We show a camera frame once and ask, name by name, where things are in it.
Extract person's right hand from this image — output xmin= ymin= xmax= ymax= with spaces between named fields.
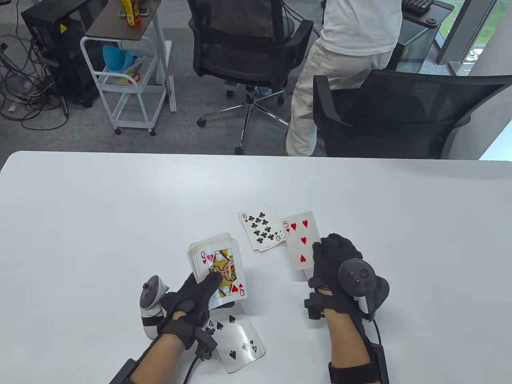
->
xmin=308 ymin=233 xmax=366 ymax=317

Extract person's left hand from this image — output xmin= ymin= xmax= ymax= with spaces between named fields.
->
xmin=157 ymin=271 xmax=235 ymax=350

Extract face hearts playing card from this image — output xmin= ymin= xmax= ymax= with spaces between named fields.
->
xmin=192 ymin=243 xmax=248 ymax=310

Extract black spades playing card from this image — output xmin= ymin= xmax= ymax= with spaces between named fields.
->
xmin=208 ymin=312 xmax=266 ymax=373

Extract deck of playing cards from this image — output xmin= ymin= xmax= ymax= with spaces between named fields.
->
xmin=187 ymin=233 xmax=248 ymax=310

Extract black clubs playing card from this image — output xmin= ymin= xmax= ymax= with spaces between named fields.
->
xmin=238 ymin=205 xmax=287 ymax=252

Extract black forearm sensor box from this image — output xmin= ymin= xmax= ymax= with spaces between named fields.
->
xmin=109 ymin=359 xmax=136 ymax=384
xmin=370 ymin=343 xmax=389 ymax=384

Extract person's left forearm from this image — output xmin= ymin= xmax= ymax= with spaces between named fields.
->
xmin=130 ymin=333 xmax=184 ymax=384

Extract person's right forearm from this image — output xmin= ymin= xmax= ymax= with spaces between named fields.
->
xmin=325 ymin=310 xmax=374 ymax=384

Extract grey white handheld controller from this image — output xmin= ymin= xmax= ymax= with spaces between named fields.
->
xmin=338 ymin=259 xmax=390 ymax=322
xmin=139 ymin=275 xmax=169 ymax=340

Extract black elastic armband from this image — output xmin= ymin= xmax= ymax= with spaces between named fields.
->
xmin=329 ymin=360 xmax=378 ymax=384

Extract black mesh office chair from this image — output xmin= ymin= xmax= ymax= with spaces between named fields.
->
xmin=313 ymin=71 xmax=512 ymax=160

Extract black chair with chrome base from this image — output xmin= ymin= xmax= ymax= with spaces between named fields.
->
xmin=187 ymin=0 xmax=314 ymax=156

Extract white rolling cart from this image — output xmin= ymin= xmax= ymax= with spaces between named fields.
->
xmin=80 ymin=35 xmax=168 ymax=136

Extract black computer tower glass panel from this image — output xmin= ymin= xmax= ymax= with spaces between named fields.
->
xmin=387 ymin=18 xmax=440 ymax=72

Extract blue plastic funnel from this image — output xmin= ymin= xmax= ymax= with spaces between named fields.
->
xmin=103 ymin=45 xmax=134 ymax=74

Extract black keyboard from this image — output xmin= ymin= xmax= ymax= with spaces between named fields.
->
xmin=402 ymin=0 xmax=434 ymax=16

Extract dark grey desk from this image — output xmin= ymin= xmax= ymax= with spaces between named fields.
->
xmin=400 ymin=0 xmax=454 ymax=26

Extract black computer tower yellow sticker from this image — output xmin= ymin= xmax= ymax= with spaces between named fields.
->
xmin=21 ymin=0 xmax=108 ymax=108

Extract white side table brown top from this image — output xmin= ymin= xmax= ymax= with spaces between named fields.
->
xmin=86 ymin=0 xmax=176 ymax=113

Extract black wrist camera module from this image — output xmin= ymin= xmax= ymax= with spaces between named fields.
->
xmin=304 ymin=292 xmax=326 ymax=320
xmin=193 ymin=328 xmax=218 ymax=360

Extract black glove cable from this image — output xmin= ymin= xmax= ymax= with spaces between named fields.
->
xmin=185 ymin=356 xmax=200 ymax=384
xmin=362 ymin=314 xmax=382 ymax=346

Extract tangle of black floor cables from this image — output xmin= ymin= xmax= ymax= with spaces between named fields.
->
xmin=0 ymin=24 xmax=72 ymax=130

